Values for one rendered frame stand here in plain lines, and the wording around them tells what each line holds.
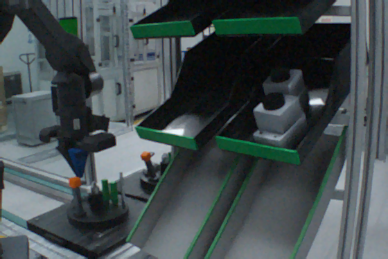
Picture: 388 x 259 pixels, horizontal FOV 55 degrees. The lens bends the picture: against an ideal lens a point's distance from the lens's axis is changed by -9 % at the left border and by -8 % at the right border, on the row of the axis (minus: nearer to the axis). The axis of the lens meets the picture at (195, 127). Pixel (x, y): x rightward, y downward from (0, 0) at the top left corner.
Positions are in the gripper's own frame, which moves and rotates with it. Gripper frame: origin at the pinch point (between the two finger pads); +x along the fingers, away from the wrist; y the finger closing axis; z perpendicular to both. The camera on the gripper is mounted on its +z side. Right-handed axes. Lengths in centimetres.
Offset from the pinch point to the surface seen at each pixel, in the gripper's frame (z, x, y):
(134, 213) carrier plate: 9.0, 13.7, -6.2
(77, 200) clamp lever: -2.2, 7.7, -0.7
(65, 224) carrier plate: -3.7, 13.6, 2.8
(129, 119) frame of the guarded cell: 104, 19, 81
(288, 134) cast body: -3.7, -11.8, -45.9
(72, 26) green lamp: 15.3, -28.2, 16.5
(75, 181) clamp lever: -2.3, 3.4, -1.1
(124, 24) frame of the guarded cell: 105, -31, 82
